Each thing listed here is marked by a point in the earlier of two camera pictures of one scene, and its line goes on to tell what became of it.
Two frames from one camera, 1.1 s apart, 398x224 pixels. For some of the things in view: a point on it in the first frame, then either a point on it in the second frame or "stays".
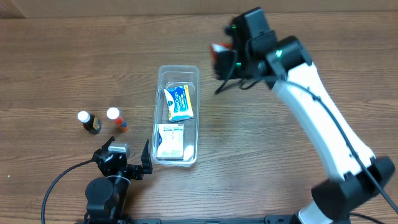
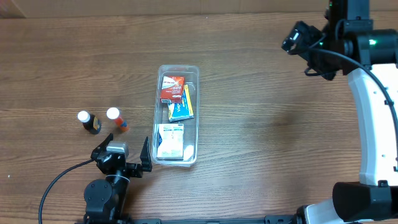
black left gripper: x=130 y=169 stays
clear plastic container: x=175 y=137 stays
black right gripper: x=222 y=64 to x=319 y=62
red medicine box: x=218 y=47 to x=172 y=89
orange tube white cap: x=113 y=113 stays
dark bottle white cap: x=89 y=122 stays
